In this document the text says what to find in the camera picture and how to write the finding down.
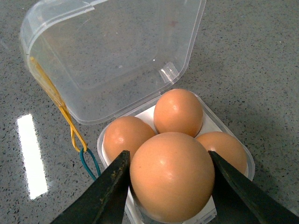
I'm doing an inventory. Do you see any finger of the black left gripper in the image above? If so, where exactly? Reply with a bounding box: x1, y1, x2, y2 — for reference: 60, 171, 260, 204
52, 150, 130, 224

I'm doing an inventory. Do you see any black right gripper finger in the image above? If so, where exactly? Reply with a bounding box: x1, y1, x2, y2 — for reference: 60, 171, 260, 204
209, 151, 299, 224

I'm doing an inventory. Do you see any brown egg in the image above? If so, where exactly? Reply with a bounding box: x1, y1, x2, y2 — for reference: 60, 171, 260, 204
196, 132, 247, 174
153, 89, 203, 137
103, 116, 156, 161
130, 132, 215, 223

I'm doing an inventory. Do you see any clear plastic egg box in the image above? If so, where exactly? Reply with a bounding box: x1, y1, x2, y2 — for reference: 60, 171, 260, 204
20, 0, 256, 224

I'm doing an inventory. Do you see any blue rubber band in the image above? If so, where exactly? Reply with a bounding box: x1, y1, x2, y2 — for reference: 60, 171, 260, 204
79, 147, 101, 182

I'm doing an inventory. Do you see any yellow rubber band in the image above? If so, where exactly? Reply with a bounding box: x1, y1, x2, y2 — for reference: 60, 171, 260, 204
30, 56, 87, 152

